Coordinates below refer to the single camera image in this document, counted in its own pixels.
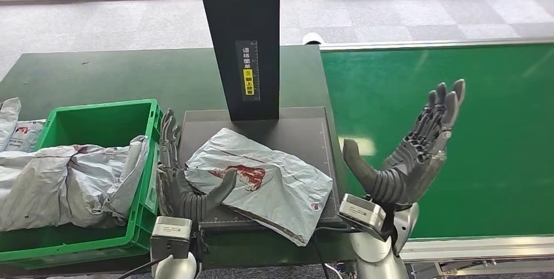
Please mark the white courier bag black text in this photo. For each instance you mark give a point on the white courier bag black text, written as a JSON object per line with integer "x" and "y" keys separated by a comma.
{"x": 26, "y": 136}

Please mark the white round roller cap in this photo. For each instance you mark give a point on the white round roller cap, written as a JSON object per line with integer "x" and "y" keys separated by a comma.
{"x": 312, "y": 38}

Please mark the green plastic crate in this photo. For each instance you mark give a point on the green plastic crate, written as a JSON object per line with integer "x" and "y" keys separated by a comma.
{"x": 95, "y": 125}

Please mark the aluminium conveyor frame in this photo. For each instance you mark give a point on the aluminium conveyor frame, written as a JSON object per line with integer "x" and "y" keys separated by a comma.
{"x": 476, "y": 246}

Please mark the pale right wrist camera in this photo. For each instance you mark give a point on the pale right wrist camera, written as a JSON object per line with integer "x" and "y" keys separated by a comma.
{"x": 361, "y": 214}

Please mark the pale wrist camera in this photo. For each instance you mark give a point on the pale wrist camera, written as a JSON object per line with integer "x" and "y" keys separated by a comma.
{"x": 361, "y": 214}
{"x": 171, "y": 236}

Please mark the white parcel bag red logo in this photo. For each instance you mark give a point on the white parcel bag red logo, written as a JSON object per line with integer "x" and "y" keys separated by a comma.
{"x": 277, "y": 182}

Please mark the black yellow label sticker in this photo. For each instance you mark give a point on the black yellow label sticker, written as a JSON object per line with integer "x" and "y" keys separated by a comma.
{"x": 249, "y": 82}

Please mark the dark green table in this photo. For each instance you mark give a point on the dark green table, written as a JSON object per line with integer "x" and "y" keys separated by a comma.
{"x": 108, "y": 78}

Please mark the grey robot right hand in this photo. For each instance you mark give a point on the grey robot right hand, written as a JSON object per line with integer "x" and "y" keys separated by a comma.
{"x": 407, "y": 173}

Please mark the grey parcel bag red stain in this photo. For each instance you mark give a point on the grey parcel bag red stain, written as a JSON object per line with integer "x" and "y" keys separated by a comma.
{"x": 34, "y": 190}

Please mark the black inbound scanner machine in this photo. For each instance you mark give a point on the black inbound scanner machine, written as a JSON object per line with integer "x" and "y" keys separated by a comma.
{"x": 255, "y": 43}

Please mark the white courier bag red print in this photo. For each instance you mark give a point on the white courier bag red print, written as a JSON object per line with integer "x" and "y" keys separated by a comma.
{"x": 8, "y": 117}

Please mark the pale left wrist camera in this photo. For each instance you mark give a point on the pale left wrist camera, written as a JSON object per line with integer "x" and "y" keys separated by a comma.
{"x": 171, "y": 236}

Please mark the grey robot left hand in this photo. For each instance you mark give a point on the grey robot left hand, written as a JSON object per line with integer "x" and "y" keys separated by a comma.
{"x": 182, "y": 195}

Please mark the green conveyor belt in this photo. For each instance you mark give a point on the green conveyor belt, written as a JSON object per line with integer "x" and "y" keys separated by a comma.
{"x": 497, "y": 138}

